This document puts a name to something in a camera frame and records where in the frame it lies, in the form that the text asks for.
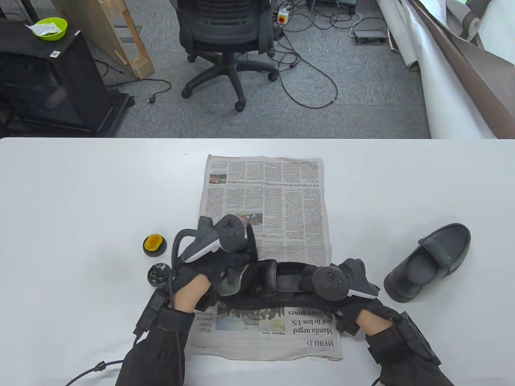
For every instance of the person's right hand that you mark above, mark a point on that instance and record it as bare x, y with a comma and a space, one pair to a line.
348, 311

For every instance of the grey fabric sheet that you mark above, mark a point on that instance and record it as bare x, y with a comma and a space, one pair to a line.
462, 20

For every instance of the printed newspaper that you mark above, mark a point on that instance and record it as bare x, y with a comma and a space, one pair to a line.
289, 201

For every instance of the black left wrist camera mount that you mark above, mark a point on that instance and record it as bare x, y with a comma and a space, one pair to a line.
151, 313

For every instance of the white paper packet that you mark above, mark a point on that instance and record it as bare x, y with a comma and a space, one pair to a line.
44, 28

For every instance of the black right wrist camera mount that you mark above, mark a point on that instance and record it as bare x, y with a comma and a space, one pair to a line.
420, 337

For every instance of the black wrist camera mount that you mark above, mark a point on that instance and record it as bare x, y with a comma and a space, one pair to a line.
420, 337
151, 313

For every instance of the white grey polishing cloth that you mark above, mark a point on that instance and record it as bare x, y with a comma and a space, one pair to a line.
233, 281

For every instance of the person's left forearm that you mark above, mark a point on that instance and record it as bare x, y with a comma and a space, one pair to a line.
157, 354

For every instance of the black cabinet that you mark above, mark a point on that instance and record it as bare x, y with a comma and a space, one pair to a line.
68, 68

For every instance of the green bowl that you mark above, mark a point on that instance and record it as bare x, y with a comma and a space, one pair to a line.
60, 31

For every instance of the white rolled sheet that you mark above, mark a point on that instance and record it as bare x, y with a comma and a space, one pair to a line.
442, 96

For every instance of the grey floor box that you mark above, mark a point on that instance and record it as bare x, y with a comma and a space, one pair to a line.
368, 37

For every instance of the black office chair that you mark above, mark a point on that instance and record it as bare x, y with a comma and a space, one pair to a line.
223, 28

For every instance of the black leather shoe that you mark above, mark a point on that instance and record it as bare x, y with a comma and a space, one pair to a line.
442, 245
281, 281

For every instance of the grey hand controller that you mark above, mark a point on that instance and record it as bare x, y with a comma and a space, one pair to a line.
231, 235
330, 283

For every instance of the wooden frame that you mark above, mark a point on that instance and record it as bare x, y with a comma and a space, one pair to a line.
100, 24

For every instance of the yellow sponge shoe polish lid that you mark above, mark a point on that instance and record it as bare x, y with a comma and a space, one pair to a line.
154, 242

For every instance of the black shoe polish tin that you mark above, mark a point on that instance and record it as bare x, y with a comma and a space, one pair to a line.
159, 275

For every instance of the black metal post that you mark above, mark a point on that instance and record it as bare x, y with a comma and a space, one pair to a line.
28, 8

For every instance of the person's left hand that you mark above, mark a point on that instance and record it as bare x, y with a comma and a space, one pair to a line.
205, 267

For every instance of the person's right forearm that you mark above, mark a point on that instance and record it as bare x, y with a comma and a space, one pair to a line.
402, 362

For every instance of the white box red button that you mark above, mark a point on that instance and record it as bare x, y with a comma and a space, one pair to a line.
283, 17

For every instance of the brown rolled sheet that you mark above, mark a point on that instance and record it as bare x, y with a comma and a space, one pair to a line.
483, 80

